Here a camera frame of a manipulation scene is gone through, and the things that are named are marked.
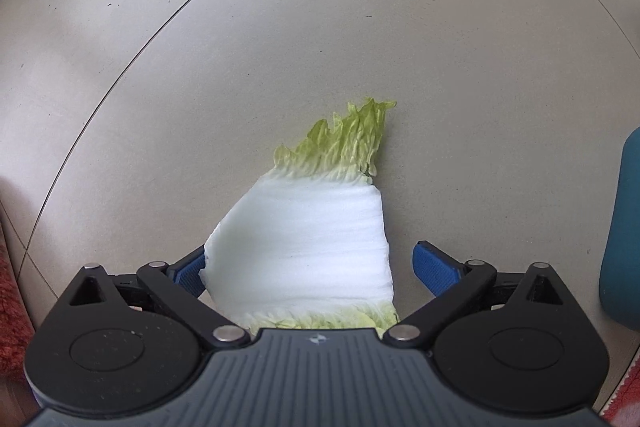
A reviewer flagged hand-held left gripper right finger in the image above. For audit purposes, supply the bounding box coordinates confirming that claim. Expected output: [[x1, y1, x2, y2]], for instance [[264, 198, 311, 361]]
[[382, 241, 573, 350]]

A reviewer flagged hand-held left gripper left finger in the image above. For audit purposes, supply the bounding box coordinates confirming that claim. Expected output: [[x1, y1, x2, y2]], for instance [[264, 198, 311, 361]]
[[67, 252, 251, 349]]

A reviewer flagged napa cabbage leaf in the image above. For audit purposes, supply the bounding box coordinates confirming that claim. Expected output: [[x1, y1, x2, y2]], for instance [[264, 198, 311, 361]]
[[199, 97, 401, 333]]

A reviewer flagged teal plastic waste bin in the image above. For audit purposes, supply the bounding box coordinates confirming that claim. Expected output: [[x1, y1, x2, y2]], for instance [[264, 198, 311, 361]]
[[599, 127, 640, 333]]

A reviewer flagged red fluffy rug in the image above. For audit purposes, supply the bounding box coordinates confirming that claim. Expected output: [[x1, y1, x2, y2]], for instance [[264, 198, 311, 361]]
[[0, 177, 42, 388]]

